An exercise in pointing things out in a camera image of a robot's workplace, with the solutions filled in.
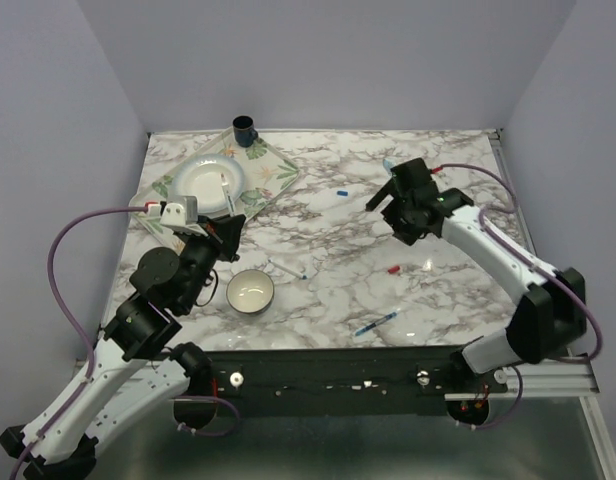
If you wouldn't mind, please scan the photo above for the white marker red tip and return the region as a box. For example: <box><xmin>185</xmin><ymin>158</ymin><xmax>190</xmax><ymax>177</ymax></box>
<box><xmin>220</xmin><ymin>173</ymin><xmax>236</xmax><ymax>217</ymax></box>

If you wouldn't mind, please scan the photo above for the white dark-rimmed bowl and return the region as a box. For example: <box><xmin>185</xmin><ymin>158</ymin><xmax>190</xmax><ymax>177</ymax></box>
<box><xmin>226</xmin><ymin>269</ymin><xmax>275</xmax><ymax>315</ymax></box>

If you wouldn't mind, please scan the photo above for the white blue-rimmed plate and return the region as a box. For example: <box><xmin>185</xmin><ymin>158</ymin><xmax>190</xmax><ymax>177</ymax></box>
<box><xmin>168</xmin><ymin>154</ymin><xmax>246</xmax><ymax>214</ymax></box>

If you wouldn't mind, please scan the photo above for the dark blue mug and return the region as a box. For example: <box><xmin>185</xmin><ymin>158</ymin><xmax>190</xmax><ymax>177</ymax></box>
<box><xmin>232</xmin><ymin>115</ymin><xmax>259</xmax><ymax>149</ymax></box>

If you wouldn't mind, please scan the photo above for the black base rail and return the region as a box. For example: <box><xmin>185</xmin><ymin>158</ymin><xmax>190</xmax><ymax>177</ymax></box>
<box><xmin>137</xmin><ymin>342</ymin><xmax>544</xmax><ymax>419</ymax></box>

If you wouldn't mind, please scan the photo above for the white marker blue tip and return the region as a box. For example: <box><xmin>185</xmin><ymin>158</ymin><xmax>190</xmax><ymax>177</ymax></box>
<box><xmin>268</xmin><ymin>258</ymin><xmax>308</xmax><ymax>280</ymax></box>

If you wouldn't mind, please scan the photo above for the blue gel pen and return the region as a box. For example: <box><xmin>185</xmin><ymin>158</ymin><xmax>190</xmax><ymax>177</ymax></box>
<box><xmin>354</xmin><ymin>310</ymin><xmax>399</xmax><ymax>337</ymax></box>

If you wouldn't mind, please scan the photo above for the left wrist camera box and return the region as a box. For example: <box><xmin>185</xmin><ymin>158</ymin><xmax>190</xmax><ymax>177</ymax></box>
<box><xmin>160</xmin><ymin>195</ymin><xmax>198</xmax><ymax>228</ymax></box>

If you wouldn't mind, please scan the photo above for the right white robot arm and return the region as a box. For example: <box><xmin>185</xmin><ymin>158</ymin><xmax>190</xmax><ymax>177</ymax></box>
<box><xmin>365</xmin><ymin>158</ymin><xmax>587</xmax><ymax>392</ymax></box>

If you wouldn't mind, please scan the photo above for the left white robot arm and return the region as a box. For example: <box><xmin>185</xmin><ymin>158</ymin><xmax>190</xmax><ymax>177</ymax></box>
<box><xmin>0</xmin><ymin>214</ymin><xmax>246</xmax><ymax>479</ymax></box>

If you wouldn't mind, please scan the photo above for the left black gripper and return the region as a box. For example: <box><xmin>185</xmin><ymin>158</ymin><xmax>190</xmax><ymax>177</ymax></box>
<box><xmin>179</xmin><ymin>213</ymin><xmax>246</xmax><ymax>313</ymax></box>

